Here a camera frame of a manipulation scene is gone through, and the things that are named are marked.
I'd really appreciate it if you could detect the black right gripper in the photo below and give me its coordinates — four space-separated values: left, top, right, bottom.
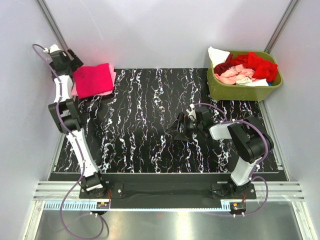
165 112 203 142

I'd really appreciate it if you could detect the magenta t shirt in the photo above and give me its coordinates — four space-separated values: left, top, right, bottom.
72 62 115 100

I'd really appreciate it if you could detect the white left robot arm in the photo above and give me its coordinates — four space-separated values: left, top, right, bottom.
47 44 108 198

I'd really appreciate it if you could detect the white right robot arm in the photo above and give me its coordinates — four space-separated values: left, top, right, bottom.
166 110 274 199

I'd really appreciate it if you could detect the black marbled table mat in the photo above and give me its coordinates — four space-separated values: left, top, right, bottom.
48 67 291 181

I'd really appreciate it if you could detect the folded pink t shirt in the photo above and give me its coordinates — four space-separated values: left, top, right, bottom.
70 64 117 98

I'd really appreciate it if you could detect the olive green plastic basket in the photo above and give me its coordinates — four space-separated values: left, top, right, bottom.
207 50 283 102

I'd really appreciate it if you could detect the peach garment in basket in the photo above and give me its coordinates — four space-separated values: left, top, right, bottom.
214 64 256 85

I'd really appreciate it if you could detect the dark red garment in basket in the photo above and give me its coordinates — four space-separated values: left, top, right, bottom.
213 53 233 76

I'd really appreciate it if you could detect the white cloth in basket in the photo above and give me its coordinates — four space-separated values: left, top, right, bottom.
208 46 230 68

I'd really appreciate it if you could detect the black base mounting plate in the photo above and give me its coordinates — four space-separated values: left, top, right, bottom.
78 172 257 210

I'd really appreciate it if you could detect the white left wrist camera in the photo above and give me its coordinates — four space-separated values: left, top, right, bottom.
43 44 67 62

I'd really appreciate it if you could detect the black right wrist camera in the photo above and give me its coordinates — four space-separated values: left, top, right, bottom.
186 104 213 126

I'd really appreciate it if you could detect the left aluminium corner post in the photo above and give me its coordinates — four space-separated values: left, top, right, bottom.
35 0 70 57

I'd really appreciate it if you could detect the aluminium corner post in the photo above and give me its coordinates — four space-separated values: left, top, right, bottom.
35 0 70 57
264 0 300 54

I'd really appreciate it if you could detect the aluminium frame rail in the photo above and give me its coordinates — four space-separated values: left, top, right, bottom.
33 181 304 201

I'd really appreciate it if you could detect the right aluminium corner post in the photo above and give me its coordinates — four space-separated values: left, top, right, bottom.
264 0 300 54

